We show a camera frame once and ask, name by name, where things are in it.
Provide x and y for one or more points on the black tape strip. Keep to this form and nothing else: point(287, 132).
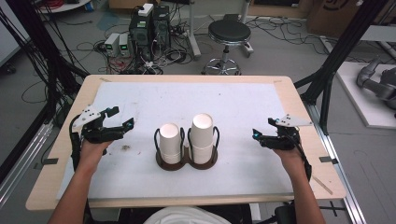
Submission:
point(50, 161)
point(327, 160)

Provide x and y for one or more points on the aluminium floor rail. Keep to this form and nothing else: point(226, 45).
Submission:
point(339, 174)
point(21, 168)

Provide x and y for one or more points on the white table leg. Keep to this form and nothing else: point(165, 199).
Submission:
point(193, 31)
point(247, 46)

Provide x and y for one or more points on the white platform board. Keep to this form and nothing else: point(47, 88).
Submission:
point(358, 102)

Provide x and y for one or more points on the thin wooden stick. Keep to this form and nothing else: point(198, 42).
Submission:
point(322, 185)

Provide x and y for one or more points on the white adapter box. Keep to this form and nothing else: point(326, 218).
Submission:
point(145, 10)

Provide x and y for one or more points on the black round stool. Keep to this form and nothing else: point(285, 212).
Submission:
point(229, 32)

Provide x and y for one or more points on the dark brown cup holder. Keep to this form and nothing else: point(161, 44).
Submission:
point(186, 164)

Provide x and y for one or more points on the light wooden table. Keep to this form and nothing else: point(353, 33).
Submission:
point(314, 146)

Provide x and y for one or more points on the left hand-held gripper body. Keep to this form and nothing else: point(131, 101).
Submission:
point(102, 133)

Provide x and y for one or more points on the brown cardboard box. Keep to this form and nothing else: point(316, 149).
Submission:
point(333, 15)

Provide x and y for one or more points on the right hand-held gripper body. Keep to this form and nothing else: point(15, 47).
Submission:
point(285, 138)

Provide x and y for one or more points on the black computer tower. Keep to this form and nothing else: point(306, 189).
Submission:
point(162, 25)
point(140, 34)

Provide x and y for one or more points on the white power supply unit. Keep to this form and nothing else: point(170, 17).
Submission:
point(124, 44)
point(112, 43)

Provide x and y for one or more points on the person's white shirt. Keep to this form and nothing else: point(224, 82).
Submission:
point(183, 217)

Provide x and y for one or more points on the short stack of paper cups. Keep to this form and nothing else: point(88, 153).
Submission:
point(170, 140)

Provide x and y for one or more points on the tall stack of paper cups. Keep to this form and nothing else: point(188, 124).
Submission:
point(202, 137)

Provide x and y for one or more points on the person's right hand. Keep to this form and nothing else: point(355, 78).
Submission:
point(291, 160)

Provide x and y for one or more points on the black metal frame post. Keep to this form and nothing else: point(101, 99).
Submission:
point(339, 49)

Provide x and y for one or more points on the person's left hand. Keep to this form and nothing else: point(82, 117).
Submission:
point(93, 154)

